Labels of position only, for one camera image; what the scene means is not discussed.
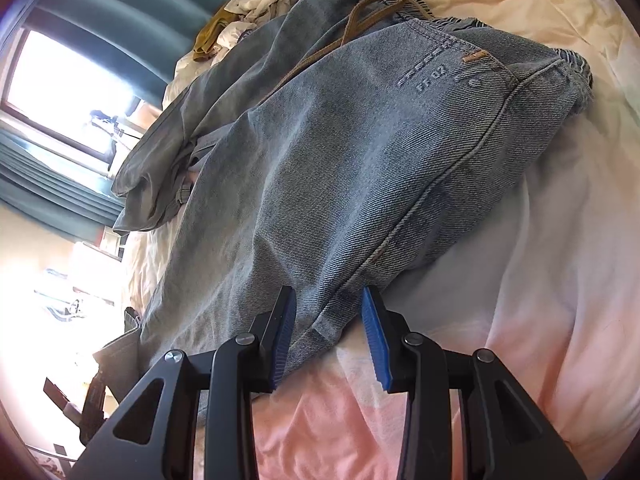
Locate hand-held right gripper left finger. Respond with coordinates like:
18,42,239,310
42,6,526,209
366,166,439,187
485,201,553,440
65,286,298,480

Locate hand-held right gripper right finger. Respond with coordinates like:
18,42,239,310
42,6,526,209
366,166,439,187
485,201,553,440
361,286,588,480

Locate blue denim jeans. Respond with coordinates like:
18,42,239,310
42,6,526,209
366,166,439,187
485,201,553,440
92,0,596,426

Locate pastel tie-dye duvet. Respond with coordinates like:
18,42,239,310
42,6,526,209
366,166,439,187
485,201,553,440
120,0,640,480

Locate narrow teal curtain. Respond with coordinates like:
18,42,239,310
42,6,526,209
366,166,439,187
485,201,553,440
0,130,128,241

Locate garment steamer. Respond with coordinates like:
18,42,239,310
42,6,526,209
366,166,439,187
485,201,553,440
86,107,146,173

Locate mustard garment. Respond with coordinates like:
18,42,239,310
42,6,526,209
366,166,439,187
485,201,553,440
194,7,241,62

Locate cream down jacket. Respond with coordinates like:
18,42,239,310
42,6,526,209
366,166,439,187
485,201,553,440
162,0,326,111

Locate window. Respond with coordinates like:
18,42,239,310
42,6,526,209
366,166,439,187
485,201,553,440
2,27,143,161

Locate wide teal curtain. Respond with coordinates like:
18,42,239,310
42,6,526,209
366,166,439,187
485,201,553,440
30,0,301,96

